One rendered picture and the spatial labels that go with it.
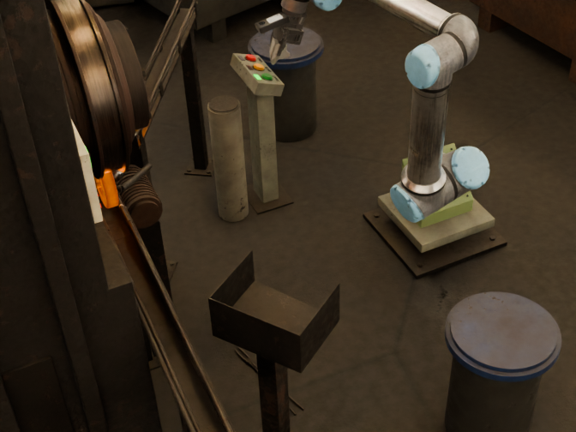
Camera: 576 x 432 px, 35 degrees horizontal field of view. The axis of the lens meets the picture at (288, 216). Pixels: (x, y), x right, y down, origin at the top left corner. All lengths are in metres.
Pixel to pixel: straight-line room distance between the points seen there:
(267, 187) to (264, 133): 0.26
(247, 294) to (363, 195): 1.37
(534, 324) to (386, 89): 1.99
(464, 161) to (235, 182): 0.89
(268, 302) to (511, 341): 0.68
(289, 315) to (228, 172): 1.16
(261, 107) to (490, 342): 1.33
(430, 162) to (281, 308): 0.81
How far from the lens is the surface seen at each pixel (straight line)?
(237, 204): 3.52
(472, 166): 3.14
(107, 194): 2.45
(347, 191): 3.71
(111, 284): 2.12
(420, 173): 2.97
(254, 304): 2.39
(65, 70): 2.15
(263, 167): 3.54
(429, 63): 2.62
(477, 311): 2.64
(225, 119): 3.28
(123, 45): 2.25
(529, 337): 2.60
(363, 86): 4.37
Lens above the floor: 2.31
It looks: 40 degrees down
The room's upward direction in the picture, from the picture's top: 2 degrees counter-clockwise
